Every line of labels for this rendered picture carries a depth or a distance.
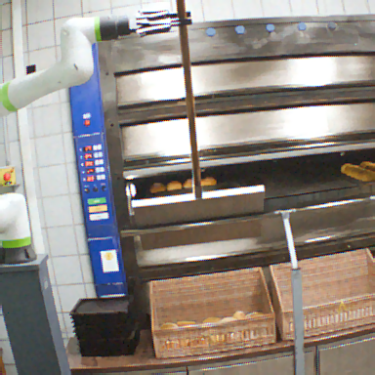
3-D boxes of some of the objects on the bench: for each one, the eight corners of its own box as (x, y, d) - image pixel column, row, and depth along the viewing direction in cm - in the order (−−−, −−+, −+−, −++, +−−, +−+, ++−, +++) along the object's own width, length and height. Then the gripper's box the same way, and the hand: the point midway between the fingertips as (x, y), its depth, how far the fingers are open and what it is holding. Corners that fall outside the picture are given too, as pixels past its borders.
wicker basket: (270, 314, 350) (268, 265, 347) (369, 295, 349) (368, 246, 346) (282, 343, 301) (279, 287, 298) (392, 319, 300) (392, 266, 297)
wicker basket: (156, 330, 349) (148, 280, 346) (265, 315, 350) (261, 266, 347) (154, 360, 301) (145, 306, 298) (277, 343, 301) (274, 288, 298)
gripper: (119, 20, 223) (189, 11, 223) (119, 49, 214) (194, 40, 214) (116, 4, 217) (187, -5, 217) (117, 33, 208) (193, 23, 208)
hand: (181, 18), depth 215 cm, fingers closed on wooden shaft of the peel, 3 cm apart
